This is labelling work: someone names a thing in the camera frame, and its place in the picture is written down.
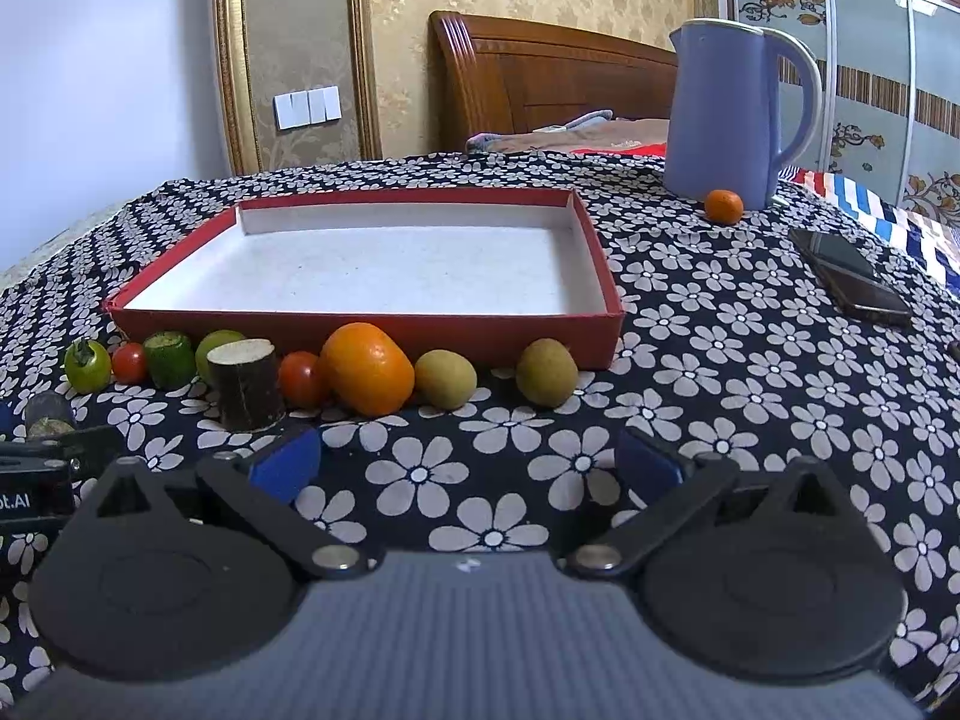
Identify striped folded blanket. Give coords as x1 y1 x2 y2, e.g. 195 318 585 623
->
466 110 669 156

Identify dark sugarcane piece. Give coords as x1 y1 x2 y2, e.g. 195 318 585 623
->
208 338 285 433
23 390 76 440

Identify kiwi fruit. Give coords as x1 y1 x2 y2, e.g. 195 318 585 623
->
514 338 579 408
415 349 477 411

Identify green lime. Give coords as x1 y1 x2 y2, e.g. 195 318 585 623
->
195 330 244 385

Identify wooden bed headboard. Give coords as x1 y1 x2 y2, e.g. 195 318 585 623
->
430 11 677 151

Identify white wall switch panel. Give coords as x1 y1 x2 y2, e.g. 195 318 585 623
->
274 86 342 130

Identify green cucumber piece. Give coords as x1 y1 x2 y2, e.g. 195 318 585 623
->
143 332 195 392

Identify wardrobe with floral doors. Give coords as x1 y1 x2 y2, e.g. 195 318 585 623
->
724 0 958 226

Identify red cherry tomato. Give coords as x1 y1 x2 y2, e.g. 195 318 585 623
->
110 341 148 385
278 351 329 411

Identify small mandarin orange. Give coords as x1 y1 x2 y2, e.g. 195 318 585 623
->
703 188 745 226

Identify blue electric kettle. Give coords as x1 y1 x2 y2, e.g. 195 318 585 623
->
664 18 823 211

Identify golden wall frame moulding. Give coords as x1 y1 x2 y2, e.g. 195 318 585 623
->
212 0 382 174

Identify green tomato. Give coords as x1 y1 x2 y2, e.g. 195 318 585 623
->
64 338 112 395

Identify red shallow cardboard box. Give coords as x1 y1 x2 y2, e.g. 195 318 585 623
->
106 187 625 369

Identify large orange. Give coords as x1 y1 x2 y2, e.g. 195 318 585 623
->
320 322 415 418

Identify black smartphone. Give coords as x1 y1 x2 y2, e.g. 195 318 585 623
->
789 229 913 328

